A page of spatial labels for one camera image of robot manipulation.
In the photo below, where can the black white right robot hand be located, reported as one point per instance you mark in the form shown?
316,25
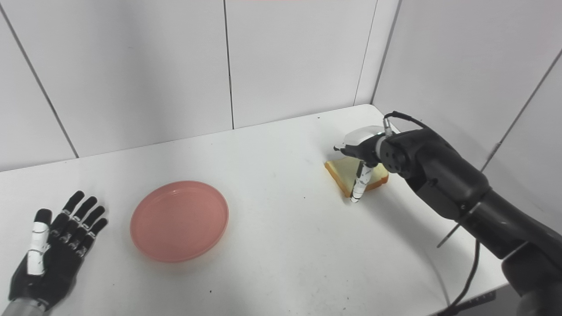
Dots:
362,142

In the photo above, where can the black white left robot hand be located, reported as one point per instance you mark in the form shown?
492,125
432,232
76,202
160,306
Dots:
55,272

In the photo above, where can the slice of white bread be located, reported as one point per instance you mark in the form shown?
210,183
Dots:
344,173

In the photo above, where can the pink round plate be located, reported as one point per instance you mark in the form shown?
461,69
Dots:
180,221

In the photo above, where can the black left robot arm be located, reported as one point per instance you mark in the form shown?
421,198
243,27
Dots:
17,308

